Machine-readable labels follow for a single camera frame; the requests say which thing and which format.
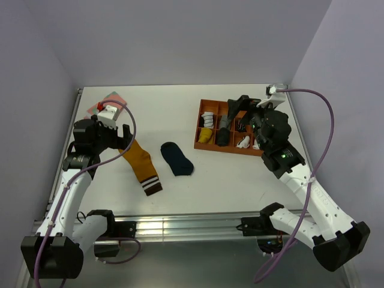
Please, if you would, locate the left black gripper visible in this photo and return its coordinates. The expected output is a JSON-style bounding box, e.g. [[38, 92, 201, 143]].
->
[[92, 115, 133, 153]]

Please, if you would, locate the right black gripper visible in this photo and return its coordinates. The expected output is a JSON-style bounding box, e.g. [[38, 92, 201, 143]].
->
[[227, 95, 277, 151]]

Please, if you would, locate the mustard yellow striped sock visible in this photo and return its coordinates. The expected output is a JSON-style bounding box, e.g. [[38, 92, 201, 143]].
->
[[123, 140, 163, 196]]

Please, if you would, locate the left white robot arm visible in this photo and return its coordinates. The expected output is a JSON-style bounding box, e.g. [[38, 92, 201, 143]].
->
[[21, 115, 135, 281]]

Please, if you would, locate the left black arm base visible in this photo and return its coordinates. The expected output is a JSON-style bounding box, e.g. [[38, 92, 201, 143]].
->
[[74, 209, 142, 265]]

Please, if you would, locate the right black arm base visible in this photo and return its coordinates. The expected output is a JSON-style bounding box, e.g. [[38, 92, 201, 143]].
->
[[236, 216, 284, 254]]

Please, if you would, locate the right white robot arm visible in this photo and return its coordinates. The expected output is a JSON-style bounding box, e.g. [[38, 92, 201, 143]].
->
[[227, 95, 370, 272]]

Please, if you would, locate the black patterned rolled sock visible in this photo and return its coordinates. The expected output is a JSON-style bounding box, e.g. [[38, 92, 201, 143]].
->
[[237, 119, 247, 133]]

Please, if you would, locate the light grey rolled sock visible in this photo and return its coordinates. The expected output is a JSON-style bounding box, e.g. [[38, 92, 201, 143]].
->
[[218, 115, 230, 130]]

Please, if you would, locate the black white striped rolled sock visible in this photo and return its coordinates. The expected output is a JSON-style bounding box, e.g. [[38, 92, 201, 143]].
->
[[199, 112, 214, 129]]

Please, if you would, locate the dark grey rolled sock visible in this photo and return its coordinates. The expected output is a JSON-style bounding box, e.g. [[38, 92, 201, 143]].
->
[[216, 127, 230, 147]]

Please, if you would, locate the small white rolled sock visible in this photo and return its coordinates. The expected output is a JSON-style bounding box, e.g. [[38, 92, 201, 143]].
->
[[236, 136, 250, 149]]

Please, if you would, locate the orange divided tray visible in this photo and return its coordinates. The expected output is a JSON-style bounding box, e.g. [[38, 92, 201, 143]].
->
[[194, 99, 262, 157]]

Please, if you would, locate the yellow rolled sock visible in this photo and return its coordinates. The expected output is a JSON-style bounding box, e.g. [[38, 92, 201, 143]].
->
[[198, 128, 214, 144]]

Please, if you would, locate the navy blue sock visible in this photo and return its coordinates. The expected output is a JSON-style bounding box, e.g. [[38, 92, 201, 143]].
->
[[160, 142, 194, 176]]

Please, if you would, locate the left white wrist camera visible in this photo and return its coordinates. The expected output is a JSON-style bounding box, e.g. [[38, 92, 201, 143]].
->
[[97, 103, 120, 130]]

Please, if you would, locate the aluminium front rail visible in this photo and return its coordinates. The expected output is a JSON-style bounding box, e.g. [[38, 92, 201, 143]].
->
[[28, 211, 319, 244]]

